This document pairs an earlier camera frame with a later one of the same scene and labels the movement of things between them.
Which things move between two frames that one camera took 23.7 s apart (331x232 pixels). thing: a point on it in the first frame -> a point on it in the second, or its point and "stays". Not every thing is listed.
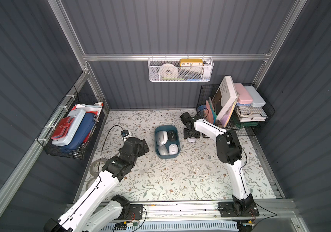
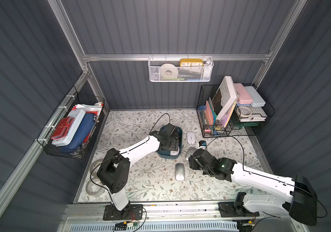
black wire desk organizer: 240,107 stays
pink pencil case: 243,96 stays
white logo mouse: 173,149 stays
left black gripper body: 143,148 -> 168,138
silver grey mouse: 163,150 -> 180,171
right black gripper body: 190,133 -> 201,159
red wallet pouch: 63,128 stays
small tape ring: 245,111 stays
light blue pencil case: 258,100 stays
